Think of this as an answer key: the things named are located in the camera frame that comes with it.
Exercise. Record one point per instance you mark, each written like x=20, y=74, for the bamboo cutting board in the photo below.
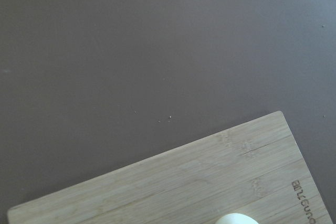
x=255, y=169

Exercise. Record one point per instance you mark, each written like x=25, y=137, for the white steamed bun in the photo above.
x=236, y=218

